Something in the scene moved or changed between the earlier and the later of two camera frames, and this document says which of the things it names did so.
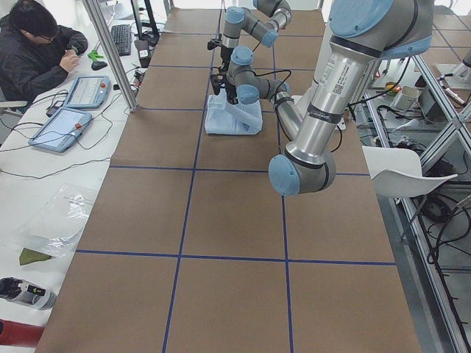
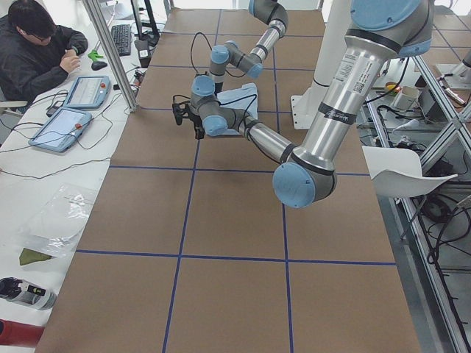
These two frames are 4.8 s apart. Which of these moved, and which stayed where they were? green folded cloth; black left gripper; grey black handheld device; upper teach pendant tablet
Moved: black left gripper
Stayed: green folded cloth; grey black handheld device; upper teach pendant tablet
